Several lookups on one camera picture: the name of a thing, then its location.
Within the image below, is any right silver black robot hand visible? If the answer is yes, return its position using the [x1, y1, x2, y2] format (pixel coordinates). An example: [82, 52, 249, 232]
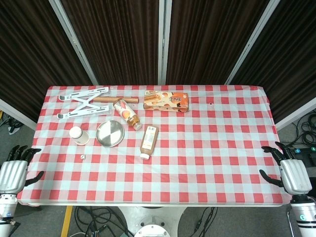
[258, 141, 313, 196]

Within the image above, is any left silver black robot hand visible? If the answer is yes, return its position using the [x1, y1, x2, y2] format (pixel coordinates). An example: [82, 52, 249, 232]
[0, 145, 44, 196]

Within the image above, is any white paper cup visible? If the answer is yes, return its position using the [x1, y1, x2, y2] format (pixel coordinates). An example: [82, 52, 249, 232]
[69, 126, 90, 146]

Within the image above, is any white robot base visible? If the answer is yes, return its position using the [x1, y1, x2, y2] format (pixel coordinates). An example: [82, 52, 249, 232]
[118, 206, 189, 237]

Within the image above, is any round metal plate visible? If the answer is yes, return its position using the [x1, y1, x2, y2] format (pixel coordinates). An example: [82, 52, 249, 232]
[96, 120, 125, 148]

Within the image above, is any black power strip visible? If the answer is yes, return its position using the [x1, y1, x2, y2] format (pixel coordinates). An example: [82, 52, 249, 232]
[292, 146, 316, 162]

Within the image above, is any red white checked tablecloth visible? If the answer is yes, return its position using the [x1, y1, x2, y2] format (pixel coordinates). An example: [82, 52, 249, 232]
[16, 85, 293, 207]

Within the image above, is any white folding laptop stand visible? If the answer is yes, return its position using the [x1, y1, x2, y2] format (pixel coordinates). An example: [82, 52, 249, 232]
[57, 86, 112, 120]

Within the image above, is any dark brown partition panel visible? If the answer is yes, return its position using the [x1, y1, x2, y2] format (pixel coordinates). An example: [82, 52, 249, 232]
[60, 0, 160, 86]
[166, 0, 272, 86]
[231, 0, 316, 124]
[0, 0, 94, 123]

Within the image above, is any brown wooden rolling pin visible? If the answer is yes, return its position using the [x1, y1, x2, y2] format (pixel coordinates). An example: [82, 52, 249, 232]
[93, 96, 139, 104]

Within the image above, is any peach drink bottle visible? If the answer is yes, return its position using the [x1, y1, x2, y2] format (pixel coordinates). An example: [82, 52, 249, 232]
[113, 98, 143, 131]

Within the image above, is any brown sauce bottle white cap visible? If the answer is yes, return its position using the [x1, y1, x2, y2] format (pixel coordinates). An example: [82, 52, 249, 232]
[140, 125, 159, 160]

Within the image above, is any orange biscuit box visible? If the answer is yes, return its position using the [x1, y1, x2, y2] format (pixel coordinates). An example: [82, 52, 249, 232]
[143, 90, 190, 113]

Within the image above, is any black floor cable bundle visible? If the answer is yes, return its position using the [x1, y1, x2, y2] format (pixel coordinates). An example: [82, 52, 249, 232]
[280, 115, 316, 150]
[0, 111, 25, 135]
[73, 206, 135, 237]

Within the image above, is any black floor cable with plug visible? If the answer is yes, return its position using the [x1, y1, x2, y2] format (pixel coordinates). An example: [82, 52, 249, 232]
[193, 206, 219, 233]

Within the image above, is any white partition post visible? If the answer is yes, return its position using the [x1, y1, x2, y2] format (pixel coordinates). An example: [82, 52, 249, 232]
[224, 0, 281, 86]
[48, 0, 100, 86]
[157, 0, 173, 86]

